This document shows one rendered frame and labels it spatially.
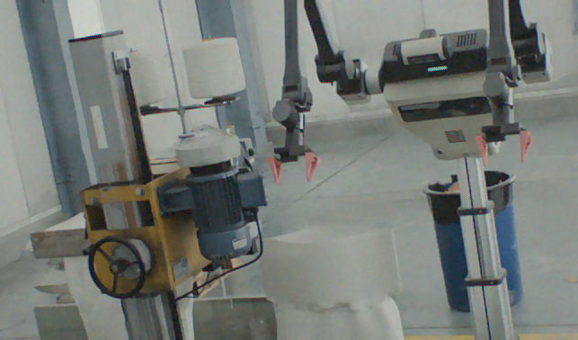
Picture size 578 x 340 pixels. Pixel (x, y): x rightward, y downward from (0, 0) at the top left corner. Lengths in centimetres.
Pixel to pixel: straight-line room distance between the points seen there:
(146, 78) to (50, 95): 613
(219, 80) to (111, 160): 38
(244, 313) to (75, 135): 555
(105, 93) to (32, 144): 617
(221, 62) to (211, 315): 120
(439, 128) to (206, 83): 89
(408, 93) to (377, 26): 808
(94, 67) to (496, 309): 166
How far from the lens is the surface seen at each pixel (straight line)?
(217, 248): 286
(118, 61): 287
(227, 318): 377
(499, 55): 278
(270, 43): 1188
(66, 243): 362
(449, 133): 344
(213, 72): 291
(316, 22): 319
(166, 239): 290
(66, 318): 414
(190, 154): 280
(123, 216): 291
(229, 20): 1178
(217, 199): 283
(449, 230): 529
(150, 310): 297
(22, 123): 894
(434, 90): 331
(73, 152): 915
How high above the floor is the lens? 180
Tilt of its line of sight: 10 degrees down
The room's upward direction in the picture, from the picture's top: 10 degrees counter-clockwise
